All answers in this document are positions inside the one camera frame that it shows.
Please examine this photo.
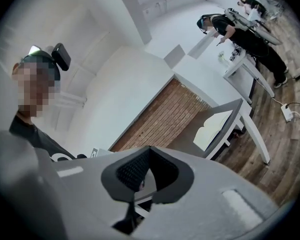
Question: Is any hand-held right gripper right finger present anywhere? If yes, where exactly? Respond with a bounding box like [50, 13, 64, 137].
[149, 145, 195, 205]

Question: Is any person's black shirt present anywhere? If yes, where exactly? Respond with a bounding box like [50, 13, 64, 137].
[8, 115, 77, 163]

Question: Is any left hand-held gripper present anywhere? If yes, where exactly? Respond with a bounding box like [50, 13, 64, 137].
[76, 147, 115, 160]

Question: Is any white notebook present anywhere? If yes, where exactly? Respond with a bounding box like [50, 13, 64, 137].
[193, 109, 235, 152]

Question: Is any brown brick wall panel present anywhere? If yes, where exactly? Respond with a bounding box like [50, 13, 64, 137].
[109, 78, 214, 153]

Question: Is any white power strip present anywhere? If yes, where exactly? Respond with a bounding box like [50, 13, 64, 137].
[280, 103, 295, 123]

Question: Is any black head-mounted camera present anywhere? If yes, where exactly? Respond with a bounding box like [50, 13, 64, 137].
[50, 42, 72, 72]

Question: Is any person's head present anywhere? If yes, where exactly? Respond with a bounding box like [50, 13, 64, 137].
[11, 55, 62, 119]

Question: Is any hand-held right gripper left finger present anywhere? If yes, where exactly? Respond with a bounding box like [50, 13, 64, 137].
[101, 145, 151, 205]

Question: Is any white table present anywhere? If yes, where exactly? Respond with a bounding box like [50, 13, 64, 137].
[172, 58, 271, 165]
[222, 49, 276, 103]

